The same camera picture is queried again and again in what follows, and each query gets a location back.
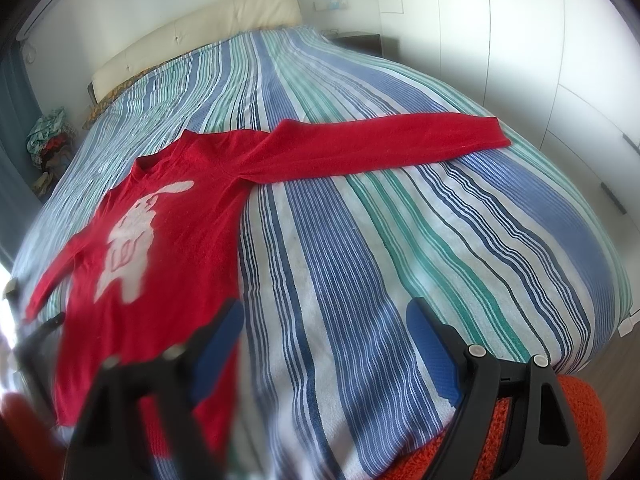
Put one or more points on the pile of colourful clothes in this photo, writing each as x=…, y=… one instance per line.
x=47, y=130

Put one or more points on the white wardrobe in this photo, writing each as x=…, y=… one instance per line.
x=525, y=35

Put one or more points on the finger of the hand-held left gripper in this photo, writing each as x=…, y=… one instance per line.
x=42, y=332
x=7, y=289

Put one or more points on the orange knit cloth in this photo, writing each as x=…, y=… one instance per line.
x=585, y=410

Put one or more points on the yellow patterned pillow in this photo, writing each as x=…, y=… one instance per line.
x=102, y=107

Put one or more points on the cream padded headboard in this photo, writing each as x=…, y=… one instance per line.
x=200, y=30

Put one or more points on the striped blue green bedspread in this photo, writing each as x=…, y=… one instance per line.
x=375, y=260

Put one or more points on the dark nightstand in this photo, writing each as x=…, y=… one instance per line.
x=360, y=42

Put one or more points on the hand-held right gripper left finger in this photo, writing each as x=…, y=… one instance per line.
x=220, y=352

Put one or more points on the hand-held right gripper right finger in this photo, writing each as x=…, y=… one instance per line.
x=435, y=355

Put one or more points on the red sweater with white figure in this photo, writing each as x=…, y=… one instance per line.
x=175, y=210

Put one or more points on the white air conditioner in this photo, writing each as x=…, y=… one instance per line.
x=55, y=0

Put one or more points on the blue curtain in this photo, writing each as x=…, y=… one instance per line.
x=12, y=110

